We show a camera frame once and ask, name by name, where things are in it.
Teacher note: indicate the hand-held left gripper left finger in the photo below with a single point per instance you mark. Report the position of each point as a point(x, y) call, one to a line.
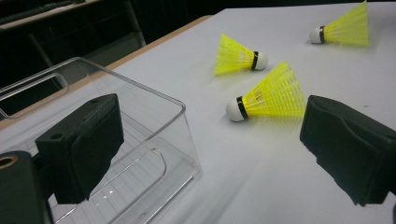
point(81, 149)

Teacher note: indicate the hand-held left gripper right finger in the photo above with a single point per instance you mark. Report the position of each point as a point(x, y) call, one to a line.
point(351, 149)

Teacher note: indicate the clear plastic container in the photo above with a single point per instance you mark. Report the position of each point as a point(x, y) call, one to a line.
point(162, 130)

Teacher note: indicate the yellow shuttlecock with white cork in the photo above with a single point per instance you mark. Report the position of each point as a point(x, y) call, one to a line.
point(274, 96)
point(348, 29)
point(232, 56)

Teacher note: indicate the white table cover sheet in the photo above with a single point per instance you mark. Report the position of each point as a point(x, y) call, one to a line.
point(249, 171)

